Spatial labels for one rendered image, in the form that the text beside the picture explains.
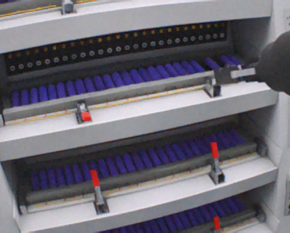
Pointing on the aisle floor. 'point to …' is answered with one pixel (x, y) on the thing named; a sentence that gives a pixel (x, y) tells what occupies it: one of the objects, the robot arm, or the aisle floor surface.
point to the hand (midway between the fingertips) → (228, 75)
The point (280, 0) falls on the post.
